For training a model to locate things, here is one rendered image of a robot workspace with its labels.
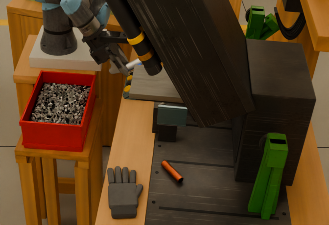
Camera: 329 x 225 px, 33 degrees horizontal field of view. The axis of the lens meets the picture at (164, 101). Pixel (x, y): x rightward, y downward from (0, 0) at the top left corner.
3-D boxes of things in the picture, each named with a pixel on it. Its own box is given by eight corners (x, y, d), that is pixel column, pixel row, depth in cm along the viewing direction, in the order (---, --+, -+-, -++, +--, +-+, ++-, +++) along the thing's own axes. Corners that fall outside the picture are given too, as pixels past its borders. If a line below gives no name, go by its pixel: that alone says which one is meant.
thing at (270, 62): (233, 181, 173) (249, 93, 152) (230, 120, 197) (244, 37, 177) (292, 187, 172) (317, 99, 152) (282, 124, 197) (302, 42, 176)
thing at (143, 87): (129, 101, 169) (129, 93, 167) (134, 72, 182) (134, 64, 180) (256, 112, 169) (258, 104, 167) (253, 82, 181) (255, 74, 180)
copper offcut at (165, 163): (183, 181, 171) (183, 176, 170) (177, 184, 170) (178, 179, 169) (166, 164, 177) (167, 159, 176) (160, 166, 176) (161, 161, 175)
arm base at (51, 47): (35, 53, 224) (34, 31, 219) (45, 36, 237) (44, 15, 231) (73, 57, 224) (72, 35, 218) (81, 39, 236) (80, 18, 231)
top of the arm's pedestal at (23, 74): (13, 83, 222) (12, 75, 220) (29, 41, 248) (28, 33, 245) (94, 87, 223) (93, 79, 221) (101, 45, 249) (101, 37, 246)
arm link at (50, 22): (47, 17, 230) (45, -14, 223) (79, 20, 229) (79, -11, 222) (38, 30, 220) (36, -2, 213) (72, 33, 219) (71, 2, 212)
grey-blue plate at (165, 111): (155, 140, 186) (157, 107, 177) (155, 136, 187) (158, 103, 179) (183, 143, 186) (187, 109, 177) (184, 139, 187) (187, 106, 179)
